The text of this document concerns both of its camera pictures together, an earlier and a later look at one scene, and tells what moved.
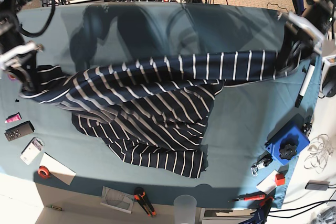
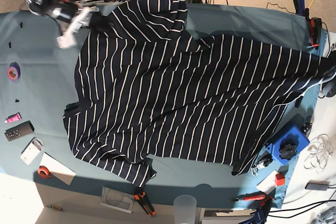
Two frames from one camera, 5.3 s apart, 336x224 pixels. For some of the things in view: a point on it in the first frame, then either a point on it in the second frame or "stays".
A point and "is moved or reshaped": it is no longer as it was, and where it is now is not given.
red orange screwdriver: x=251 y=197 stays
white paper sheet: x=58 y=170 stays
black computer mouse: x=329 y=89 stays
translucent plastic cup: x=185 y=206 stays
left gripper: x=28 y=74 to x=81 y=19
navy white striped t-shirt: x=154 y=112 is moved or reshaped
